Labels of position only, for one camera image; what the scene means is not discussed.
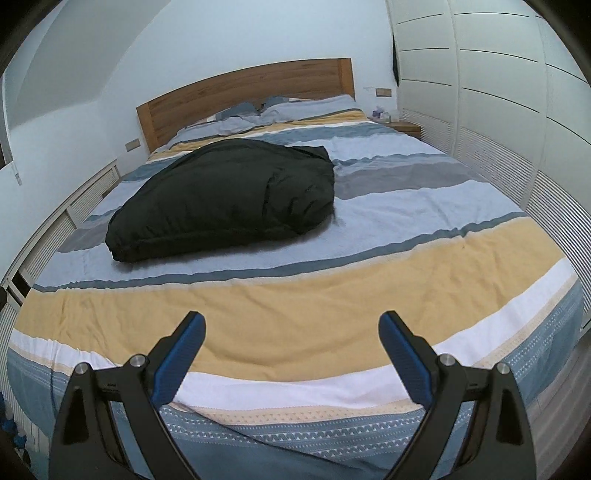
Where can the black puffer coat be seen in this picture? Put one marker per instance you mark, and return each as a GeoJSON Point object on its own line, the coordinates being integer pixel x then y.
{"type": "Point", "coordinates": [221, 198]}

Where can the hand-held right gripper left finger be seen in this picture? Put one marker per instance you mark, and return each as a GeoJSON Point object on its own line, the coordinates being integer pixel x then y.
{"type": "Point", "coordinates": [180, 360]}

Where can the striped duvet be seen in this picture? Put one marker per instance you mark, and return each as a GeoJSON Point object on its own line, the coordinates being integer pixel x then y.
{"type": "Point", "coordinates": [323, 286]}

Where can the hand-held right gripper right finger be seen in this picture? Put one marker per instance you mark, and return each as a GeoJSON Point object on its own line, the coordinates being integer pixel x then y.
{"type": "Point", "coordinates": [404, 360]}

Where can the black hanging item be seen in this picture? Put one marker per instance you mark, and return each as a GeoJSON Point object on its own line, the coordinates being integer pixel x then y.
{"type": "Point", "coordinates": [395, 64]}

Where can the wall switch plate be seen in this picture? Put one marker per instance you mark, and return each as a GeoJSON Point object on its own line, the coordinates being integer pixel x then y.
{"type": "Point", "coordinates": [132, 144]}
{"type": "Point", "coordinates": [383, 92]}

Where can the white louvered cabinet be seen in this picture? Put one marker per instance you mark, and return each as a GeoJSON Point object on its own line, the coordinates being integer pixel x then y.
{"type": "Point", "coordinates": [46, 230]}

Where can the white wardrobe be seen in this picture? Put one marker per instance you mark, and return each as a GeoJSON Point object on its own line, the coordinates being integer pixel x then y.
{"type": "Point", "coordinates": [498, 69]}

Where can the items on nightstand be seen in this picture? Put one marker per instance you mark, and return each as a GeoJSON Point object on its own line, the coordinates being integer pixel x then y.
{"type": "Point", "coordinates": [381, 115]}

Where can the light blue pillow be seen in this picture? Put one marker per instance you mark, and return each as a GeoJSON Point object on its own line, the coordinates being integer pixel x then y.
{"type": "Point", "coordinates": [314, 108]}
{"type": "Point", "coordinates": [217, 124]}

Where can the wooden headboard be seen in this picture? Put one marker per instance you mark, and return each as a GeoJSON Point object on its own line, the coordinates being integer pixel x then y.
{"type": "Point", "coordinates": [240, 87]}

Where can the wooden nightstand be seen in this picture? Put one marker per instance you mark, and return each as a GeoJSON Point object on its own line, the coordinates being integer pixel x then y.
{"type": "Point", "coordinates": [406, 128]}

